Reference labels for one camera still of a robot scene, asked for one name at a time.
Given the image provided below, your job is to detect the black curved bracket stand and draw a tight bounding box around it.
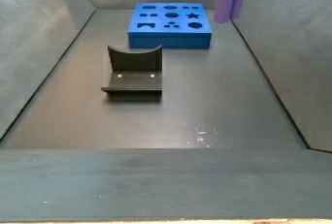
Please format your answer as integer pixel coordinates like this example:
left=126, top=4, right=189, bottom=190
left=102, top=47, right=162, bottom=94

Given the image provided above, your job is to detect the blue shape-sorter board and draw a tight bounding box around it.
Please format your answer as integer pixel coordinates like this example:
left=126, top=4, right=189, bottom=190
left=127, top=3, right=212, bottom=49

